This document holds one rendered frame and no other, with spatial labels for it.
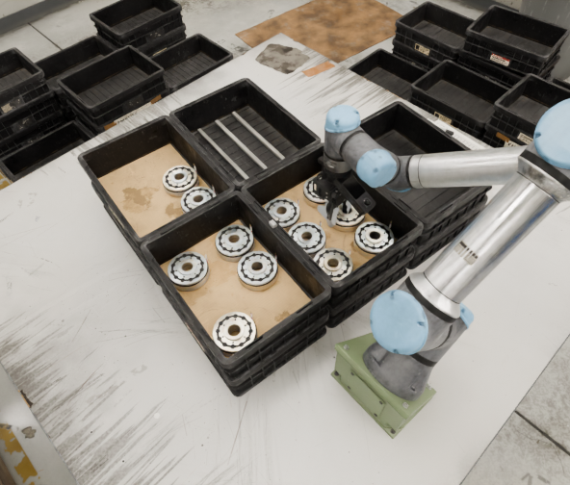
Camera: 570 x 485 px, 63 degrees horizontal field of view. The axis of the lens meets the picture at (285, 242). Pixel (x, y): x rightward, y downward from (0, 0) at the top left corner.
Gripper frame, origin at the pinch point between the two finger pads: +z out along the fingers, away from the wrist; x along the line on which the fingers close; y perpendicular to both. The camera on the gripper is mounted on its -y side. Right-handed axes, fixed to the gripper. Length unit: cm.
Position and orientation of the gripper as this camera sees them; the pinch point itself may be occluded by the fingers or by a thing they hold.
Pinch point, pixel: (339, 219)
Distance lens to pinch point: 129.8
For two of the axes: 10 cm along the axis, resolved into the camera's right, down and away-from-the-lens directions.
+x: -7.1, 5.8, -3.9
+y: -7.0, -5.7, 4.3
